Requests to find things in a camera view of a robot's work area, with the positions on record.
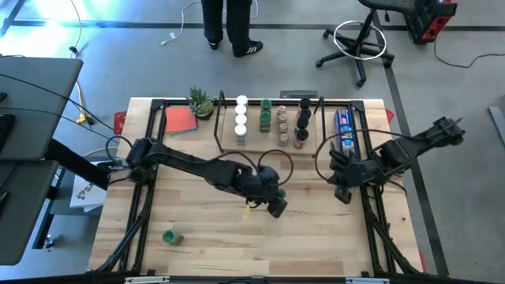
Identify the black floor cable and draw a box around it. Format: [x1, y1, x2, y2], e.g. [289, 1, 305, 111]
[433, 37, 505, 70]
[67, 0, 83, 55]

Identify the dark grey desk top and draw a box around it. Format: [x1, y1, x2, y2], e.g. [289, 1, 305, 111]
[0, 159, 60, 266]
[0, 56, 84, 161]

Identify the black keyboard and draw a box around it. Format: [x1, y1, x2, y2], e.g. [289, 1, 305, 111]
[0, 113, 17, 153]

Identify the white floor cable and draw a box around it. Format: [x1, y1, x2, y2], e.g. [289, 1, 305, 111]
[160, 0, 260, 46]

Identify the black slanted strut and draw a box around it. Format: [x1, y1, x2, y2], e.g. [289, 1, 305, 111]
[43, 137, 111, 190]

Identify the red and black toolbox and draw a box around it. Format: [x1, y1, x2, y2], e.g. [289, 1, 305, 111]
[405, 0, 458, 45]

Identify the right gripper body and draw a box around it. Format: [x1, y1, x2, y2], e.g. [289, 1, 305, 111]
[328, 148, 357, 189]

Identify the white mount bracket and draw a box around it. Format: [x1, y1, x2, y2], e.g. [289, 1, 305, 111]
[125, 275, 170, 284]
[346, 277, 391, 284]

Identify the yellow extension cable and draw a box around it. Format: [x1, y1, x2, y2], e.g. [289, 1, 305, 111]
[76, 80, 95, 126]

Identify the grey metal bracket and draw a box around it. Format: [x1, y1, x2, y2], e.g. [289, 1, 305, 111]
[279, 89, 319, 99]

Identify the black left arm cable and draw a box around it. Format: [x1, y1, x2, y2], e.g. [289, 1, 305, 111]
[105, 135, 295, 187]

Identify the wooden shelf black metal frame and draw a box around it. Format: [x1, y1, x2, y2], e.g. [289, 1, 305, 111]
[212, 90, 327, 156]

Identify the grey metal bar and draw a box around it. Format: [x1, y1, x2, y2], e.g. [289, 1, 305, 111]
[488, 105, 505, 149]

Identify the black metal rig frame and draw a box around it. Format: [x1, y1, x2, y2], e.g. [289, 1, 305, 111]
[92, 97, 421, 277]

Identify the potted succulent plant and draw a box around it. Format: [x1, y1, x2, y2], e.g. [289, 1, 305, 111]
[185, 85, 219, 121]

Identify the long blue printed box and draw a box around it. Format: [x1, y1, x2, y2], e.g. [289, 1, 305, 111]
[334, 108, 361, 159]

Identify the person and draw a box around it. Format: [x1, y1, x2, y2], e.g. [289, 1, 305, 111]
[200, 0, 264, 59]

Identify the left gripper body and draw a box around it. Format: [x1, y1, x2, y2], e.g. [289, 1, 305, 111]
[250, 165, 284, 203]

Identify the black office chair chrome ring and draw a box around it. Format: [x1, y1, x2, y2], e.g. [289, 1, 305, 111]
[315, 0, 419, 88]

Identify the orange-filled black-lid spice bottle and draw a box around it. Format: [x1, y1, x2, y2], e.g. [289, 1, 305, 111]
[293, 129, 310, 151]

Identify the white printed carton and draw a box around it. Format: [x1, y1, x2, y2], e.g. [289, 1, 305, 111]
[69, 176, 108, 213]

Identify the green paper sheet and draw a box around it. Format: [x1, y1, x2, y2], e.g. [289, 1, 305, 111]
[170, 128, 200, 138]

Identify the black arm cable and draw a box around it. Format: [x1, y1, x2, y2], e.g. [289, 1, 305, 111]
[313, 129, 403, 183]
[105, 135, 295, 187]

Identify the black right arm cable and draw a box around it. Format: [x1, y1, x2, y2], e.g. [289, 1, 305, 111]
[313, 129, 403, 183]

